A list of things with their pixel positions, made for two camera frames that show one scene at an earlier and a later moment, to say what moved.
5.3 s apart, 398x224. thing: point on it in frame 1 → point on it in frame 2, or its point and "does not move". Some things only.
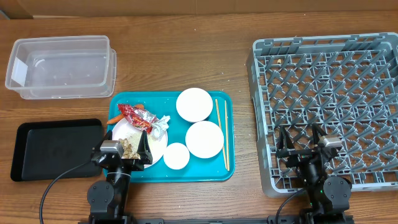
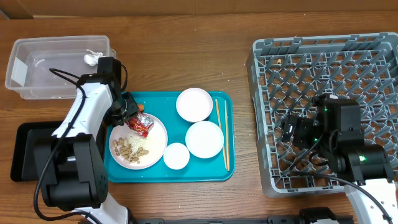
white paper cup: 176,155 does not move
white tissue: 160,126 → 92,59
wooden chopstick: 226,134 does not move
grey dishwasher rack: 347,83 does not move
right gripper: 285,148 → 303,127
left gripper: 137,165 → 132,110
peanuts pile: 128,152 does not move
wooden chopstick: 222,147 does not move
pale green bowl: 204,139 does not move
